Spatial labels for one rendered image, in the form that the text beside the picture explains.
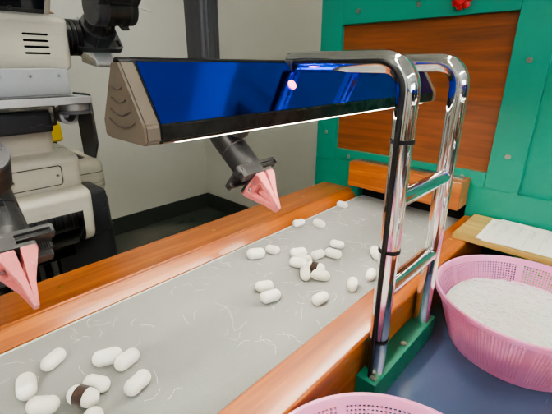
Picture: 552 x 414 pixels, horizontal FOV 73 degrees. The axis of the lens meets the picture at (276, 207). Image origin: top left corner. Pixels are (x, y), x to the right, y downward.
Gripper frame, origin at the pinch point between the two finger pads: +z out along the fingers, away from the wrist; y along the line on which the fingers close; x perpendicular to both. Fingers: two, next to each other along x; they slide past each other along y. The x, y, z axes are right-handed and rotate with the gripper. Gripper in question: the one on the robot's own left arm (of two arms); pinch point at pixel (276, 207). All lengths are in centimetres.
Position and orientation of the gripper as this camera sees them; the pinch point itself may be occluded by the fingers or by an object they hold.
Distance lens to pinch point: 71.6
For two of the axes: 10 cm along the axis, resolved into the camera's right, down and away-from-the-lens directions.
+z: 5.7, 7.8, -2.5
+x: -4.6, 5.6, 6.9
